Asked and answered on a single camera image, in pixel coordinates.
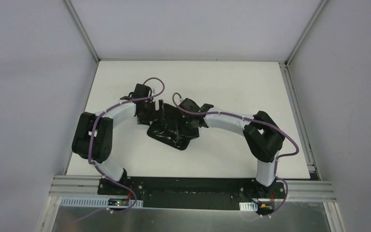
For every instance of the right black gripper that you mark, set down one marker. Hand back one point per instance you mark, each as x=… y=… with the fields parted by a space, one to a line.
x=183 y=123

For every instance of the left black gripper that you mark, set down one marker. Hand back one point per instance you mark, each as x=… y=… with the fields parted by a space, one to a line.
x=160 y=113

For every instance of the black zip tool case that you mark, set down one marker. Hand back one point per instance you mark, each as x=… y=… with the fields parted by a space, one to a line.
x=172 y=129

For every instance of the silver black hair scissors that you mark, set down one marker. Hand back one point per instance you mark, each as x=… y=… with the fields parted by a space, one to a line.
x=173 y=142

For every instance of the silver thinning scissors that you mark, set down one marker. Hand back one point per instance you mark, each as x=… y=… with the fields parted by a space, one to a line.
x=164 y=131

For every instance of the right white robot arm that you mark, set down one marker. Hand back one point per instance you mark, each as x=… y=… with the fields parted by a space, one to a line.
x=260 y=133

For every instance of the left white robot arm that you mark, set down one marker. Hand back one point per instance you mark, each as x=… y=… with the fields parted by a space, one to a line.
x=93 y=138

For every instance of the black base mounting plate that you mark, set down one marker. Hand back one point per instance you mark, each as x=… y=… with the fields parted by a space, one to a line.
x=191 y=193

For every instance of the right white cable duct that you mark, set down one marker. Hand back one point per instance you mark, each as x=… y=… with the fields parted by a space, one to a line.
x=248 y=206

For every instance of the white cable duct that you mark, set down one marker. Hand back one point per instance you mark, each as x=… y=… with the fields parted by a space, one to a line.
x=100 y=202
x=248 y=206

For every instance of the aluminium frame rail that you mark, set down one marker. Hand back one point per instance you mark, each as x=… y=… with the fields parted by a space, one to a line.
x=298 y=190

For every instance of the left white cable duct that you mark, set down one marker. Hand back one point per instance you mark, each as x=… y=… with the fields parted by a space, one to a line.
x=100 y=202

